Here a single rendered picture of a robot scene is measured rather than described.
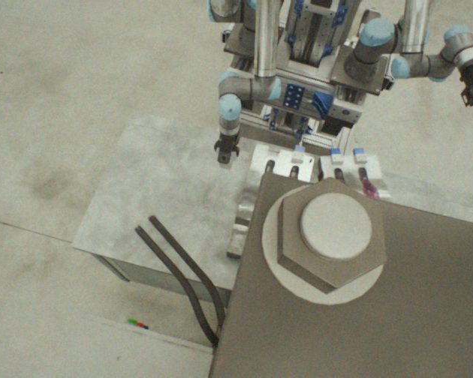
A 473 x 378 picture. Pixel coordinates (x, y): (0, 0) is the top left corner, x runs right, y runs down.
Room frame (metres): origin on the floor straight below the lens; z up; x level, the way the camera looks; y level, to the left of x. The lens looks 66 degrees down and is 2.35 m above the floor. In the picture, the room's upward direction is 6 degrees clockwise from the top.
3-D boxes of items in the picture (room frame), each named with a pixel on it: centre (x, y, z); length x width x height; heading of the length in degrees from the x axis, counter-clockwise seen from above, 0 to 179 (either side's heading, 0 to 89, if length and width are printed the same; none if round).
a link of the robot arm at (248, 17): (1.36, 0.00, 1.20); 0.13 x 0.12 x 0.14; 97
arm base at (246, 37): (1.36, -0.01, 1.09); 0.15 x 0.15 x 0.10
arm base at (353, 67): (1.24, -0.49, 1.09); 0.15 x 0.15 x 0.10
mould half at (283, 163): (0.63, -0.15, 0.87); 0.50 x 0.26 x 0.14; 171
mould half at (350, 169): (0.65, -0.52, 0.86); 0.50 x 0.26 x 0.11; 8
